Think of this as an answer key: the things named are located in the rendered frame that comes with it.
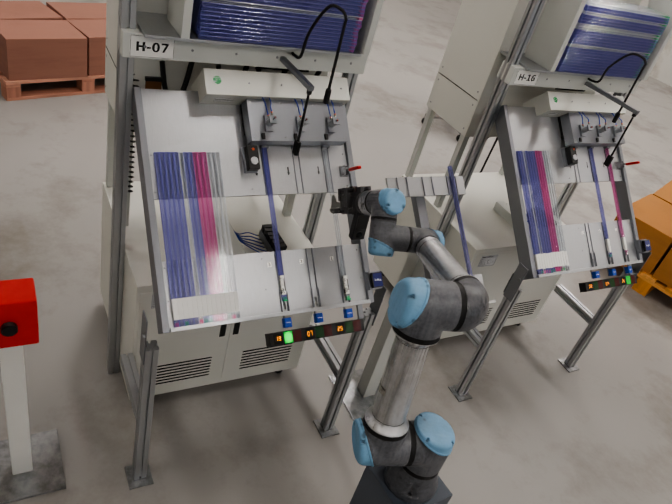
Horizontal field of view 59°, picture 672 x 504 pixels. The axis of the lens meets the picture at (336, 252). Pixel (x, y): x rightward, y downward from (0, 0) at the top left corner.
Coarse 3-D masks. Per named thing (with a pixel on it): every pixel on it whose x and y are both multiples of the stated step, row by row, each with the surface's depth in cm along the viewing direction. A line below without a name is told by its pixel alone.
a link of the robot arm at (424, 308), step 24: (408, 288) 132; (432, 288) 133; (456, 288) 135; (408, 312) 130; (432, 312) 131; (456, 312) 133; (408, 336) 135; (432, 336) 135; (408, 360) 139; (384, 384) 145; (408, 384) 142; (384, 408) 146; (408, 408) 147; (360, 432) 149; (384, 432) 147; (408, 432) 153; (360, 456) 149; (384, 456) 149; (408, 456) 151
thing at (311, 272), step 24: (240, 264) 181; (264, 264) 185; (288, 264) 189; (312, 264) 193; (336, 264) 197; (360, 264) 201; (168, 288) 170; (240, 288) 180; (264, 288) 184; (288, 288) 187; (312, 288) 191; (336, 288) 195; (360, 288) 200; (168, 312) 169; (240, 312) 179; (264, 312) 182
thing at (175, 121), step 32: (160, 96) 177; (192, 96) 181; (160, 128) 175; (192, 128) 180; (224, 128) 185; (224, 160) 183; (288, 160) 194; (320, 160) 200; (256, 192) 187; (288, 192) 192; (320, 192) 198
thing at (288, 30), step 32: (224, 0) 164; (256, 0) 167; (288, 0) 171; (320, 0) 176; (352, 0) 180; (224, 32) 169; (256, 32) 173; (288, 32) 177; (320, 32) 182; (352, 32) 187
